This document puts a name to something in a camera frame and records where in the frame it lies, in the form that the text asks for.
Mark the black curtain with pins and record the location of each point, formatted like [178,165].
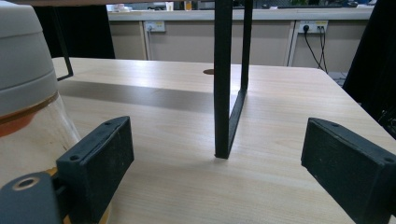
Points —
[373,62]
[84,31]

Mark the white cup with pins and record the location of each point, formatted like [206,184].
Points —
[169,6]

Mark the black metal shelf rack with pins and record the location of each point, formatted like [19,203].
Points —
[222,93]

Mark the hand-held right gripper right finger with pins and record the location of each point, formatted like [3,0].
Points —
[348,174]

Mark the beige wall counter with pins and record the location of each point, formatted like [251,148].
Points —
[193,43]

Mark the orange drink carton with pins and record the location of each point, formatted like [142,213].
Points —
[188,5]

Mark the glass jar with white lid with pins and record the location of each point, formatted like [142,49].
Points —
[28,62]

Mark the white power outlet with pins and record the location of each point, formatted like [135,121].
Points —
[154,26]
[313,26]

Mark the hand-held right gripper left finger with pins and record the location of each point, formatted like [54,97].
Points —
[96,168]

